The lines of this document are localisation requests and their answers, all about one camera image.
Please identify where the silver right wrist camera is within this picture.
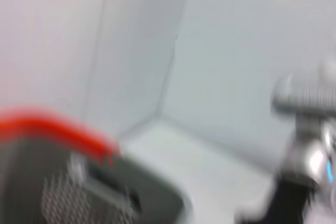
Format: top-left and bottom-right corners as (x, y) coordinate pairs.
(271, 61), (336, 116)

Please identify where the grey perforated storage basket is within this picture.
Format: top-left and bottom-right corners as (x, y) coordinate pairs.
(0, 134), (195, 224)

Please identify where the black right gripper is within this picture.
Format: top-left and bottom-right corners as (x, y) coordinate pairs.
(235, 179), (316, 224)

